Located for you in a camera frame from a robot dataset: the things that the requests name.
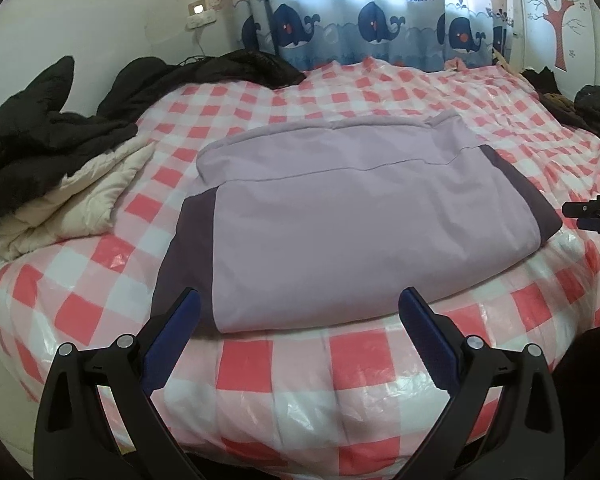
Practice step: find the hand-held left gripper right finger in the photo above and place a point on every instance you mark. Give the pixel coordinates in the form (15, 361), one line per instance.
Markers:
(425, 330)

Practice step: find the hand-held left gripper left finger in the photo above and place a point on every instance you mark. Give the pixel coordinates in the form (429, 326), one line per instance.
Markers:
(180, 322)

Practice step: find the lilac and purple jacket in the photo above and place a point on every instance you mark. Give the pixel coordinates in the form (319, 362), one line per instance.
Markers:
(330, 220)

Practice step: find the dark clothes heap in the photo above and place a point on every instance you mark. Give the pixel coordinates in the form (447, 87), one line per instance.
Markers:
(545, 82)

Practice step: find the black padded garment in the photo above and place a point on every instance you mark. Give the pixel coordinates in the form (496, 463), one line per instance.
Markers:
(597, 110)

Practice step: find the pink checkered bed cover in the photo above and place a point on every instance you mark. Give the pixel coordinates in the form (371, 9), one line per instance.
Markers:
(290, 370)

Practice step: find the cream quilt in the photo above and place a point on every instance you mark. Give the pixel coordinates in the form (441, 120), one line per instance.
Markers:
(80, 200)

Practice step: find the person's dark clothing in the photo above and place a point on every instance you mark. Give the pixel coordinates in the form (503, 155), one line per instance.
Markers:
(590, 385)

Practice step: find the wooden stick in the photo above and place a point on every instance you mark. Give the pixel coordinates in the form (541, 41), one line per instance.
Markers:
(505, 60)

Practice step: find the pink cloth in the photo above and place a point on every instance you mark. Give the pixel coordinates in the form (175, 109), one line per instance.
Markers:
(455, 64)

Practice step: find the black puffer jacket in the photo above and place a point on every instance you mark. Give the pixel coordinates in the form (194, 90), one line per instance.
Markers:
(30, 145)

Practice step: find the black thin jacket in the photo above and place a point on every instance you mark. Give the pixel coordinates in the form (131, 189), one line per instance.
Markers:
(205, 72)

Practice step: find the blue whale print curtain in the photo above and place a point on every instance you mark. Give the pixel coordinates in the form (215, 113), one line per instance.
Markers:
(330, 20)

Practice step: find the white wall socket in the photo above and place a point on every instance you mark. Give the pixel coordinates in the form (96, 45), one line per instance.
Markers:
(202, 20)

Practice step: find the lit wall switch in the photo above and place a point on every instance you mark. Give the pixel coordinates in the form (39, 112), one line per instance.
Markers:
(198, 7)

